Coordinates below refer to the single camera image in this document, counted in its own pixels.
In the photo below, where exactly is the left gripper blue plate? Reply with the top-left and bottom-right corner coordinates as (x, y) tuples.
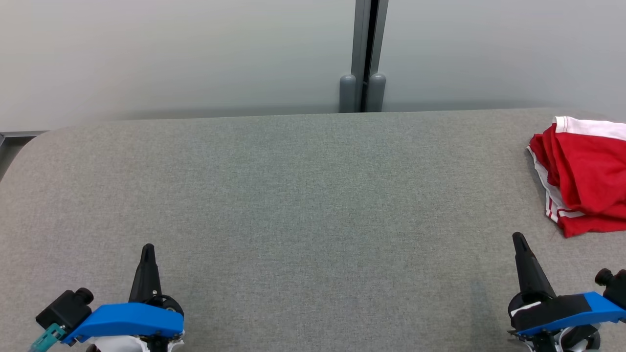
(64, 243), (185, 343)

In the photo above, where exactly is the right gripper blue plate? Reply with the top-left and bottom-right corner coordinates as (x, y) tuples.
(507, 232), (626, 338)

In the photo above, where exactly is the red Bulls jersey white trim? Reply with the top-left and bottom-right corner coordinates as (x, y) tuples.
(527, 116), (626, 239)

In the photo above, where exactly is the teal left camera cable connector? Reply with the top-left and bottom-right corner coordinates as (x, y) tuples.
(29, 323), (67, 352)

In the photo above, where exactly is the grey metal floor frame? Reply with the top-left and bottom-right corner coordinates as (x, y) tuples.
(0, 131), (47, 179)

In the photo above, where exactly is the grey metal partition post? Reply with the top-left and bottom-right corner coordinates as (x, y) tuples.
(339, 0), (389, 114)

